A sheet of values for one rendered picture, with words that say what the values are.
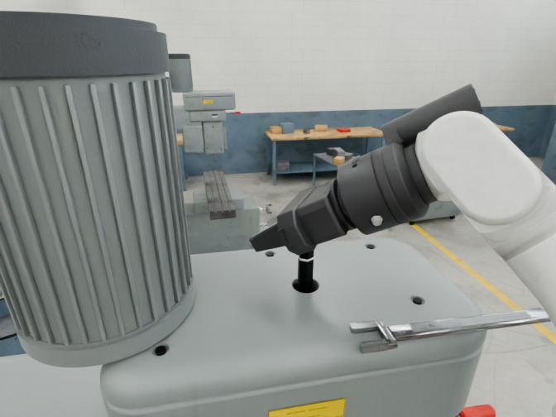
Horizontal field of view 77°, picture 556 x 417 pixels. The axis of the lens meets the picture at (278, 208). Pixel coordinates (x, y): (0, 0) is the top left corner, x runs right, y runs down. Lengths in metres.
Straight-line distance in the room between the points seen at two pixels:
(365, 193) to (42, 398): 0.50
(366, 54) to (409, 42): 0.89
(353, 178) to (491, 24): 8.55
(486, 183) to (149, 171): 0.30
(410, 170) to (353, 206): 0.07
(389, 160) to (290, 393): 0.27
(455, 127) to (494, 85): 8.79
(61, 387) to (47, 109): 0.41
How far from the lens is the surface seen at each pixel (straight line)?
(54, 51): 0.32
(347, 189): 0.38
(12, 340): 2.83
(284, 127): 6.58
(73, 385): 0.62
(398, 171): 0.37
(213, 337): 0.43
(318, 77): 7.21
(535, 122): 10.11
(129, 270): 0.37
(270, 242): 0.44
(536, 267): 0.37
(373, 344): 0.42
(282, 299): 0.47
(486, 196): 0.34
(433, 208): 5.35
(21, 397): 0.64
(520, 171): 0.34
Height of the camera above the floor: 2.18
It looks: 23 degrees down
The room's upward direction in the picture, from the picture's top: straight up
